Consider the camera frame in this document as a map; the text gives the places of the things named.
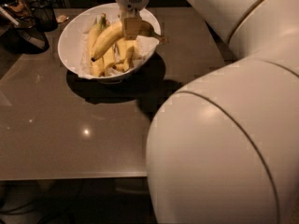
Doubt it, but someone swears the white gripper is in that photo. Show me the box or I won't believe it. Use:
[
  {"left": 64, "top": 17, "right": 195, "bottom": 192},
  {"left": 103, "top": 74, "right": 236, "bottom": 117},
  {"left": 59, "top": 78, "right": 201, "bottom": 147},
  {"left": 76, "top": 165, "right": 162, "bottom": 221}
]
[{"left": 115, "top": 0, "right": 150, "bottom": 40}]

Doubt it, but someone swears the large top yellow banana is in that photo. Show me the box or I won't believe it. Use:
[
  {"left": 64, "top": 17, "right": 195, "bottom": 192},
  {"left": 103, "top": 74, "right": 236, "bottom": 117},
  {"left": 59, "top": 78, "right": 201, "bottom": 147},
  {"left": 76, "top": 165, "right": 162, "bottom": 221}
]
[{"left": 90, "top": 20, "right": 167, "bottom": 62}]

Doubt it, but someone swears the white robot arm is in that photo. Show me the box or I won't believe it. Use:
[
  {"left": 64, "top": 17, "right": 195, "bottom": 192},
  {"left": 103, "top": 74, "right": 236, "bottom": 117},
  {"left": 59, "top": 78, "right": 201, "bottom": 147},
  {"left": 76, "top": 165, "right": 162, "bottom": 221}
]
[{"left": 146, "top": 0, "right": 299, "bottom": 224}]

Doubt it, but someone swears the white paper bowl liner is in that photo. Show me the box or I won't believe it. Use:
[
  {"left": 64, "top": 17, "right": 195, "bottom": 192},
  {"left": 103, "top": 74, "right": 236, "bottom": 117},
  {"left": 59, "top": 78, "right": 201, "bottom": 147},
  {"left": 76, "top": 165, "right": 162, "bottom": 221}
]
[{"left": 75, "top": 11, "right": 161, "bottom": 80}]

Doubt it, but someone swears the yellow banana bunch in bowl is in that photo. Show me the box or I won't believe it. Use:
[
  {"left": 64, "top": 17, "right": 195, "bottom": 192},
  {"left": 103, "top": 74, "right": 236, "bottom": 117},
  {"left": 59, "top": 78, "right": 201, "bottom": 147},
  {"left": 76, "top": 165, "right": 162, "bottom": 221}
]
[{"left": 87, "top": 13, "right": 139, "bottom": 77}]

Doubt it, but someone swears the white bowl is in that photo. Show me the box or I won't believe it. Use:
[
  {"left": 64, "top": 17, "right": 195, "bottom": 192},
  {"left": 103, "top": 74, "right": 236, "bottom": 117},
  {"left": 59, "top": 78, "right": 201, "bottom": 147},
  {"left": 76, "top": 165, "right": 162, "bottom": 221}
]
[{"left": 57, "top": 2, "right": 162, "bottom": 85}]

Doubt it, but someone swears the small wrapped candy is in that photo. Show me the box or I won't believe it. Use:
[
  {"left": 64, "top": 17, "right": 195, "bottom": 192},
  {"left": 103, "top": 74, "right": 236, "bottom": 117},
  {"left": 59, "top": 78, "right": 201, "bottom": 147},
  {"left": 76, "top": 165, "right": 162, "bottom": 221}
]
[{"left": 56, "top": 14, "right": 69, "bottom": 23}]

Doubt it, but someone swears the black mesh pen holder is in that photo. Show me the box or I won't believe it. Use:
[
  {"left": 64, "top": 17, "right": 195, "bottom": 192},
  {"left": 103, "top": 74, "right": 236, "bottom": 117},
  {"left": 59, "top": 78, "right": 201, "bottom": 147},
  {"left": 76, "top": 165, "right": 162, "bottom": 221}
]
[{"left": 30, "top": 0, "right": 58, "bottom": 32}]

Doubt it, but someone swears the black mesh desk tray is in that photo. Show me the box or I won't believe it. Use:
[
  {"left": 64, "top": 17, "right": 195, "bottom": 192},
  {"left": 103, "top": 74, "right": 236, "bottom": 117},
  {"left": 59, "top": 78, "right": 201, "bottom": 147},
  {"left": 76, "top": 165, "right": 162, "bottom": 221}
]
[{"left": 12, "top": 18, "right": 50, "bottom": 54}]

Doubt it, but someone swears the brown item on tray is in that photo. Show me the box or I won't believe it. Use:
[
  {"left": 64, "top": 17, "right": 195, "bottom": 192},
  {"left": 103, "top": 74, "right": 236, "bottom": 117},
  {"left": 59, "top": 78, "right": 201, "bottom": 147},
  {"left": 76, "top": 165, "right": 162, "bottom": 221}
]
[{"left": 3, "top": 0, "right": 32, "bottom": 19}]

